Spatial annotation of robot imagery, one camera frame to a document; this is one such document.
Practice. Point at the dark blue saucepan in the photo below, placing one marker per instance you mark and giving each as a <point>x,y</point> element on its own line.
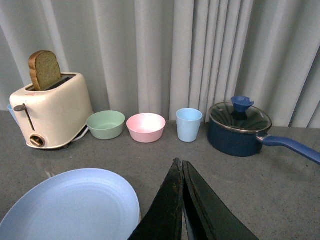
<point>245,144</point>

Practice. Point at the grey curtain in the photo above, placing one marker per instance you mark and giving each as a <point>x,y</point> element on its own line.
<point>160,56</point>

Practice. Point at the blue plate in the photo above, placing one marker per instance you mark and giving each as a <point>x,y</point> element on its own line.
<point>82,204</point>

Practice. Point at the brown bread slice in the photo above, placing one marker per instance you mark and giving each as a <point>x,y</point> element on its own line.
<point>44,69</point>

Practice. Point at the cream two-slot toaster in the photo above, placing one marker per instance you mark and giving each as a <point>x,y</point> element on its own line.
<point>52,118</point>

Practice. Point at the pink bowl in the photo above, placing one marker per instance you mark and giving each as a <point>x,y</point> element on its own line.
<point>146,127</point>

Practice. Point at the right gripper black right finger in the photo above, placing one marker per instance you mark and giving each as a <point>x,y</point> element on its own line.
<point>206,216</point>

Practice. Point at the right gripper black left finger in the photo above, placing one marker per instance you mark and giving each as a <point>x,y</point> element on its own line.
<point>163,221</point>

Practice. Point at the glass pot lid blue knob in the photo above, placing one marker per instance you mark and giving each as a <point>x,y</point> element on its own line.
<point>240,115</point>

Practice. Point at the light blue cup behind toaster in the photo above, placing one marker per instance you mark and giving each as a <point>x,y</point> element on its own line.
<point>12,112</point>

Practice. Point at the green bowl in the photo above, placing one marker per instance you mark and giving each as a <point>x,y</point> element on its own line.
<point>106,125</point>

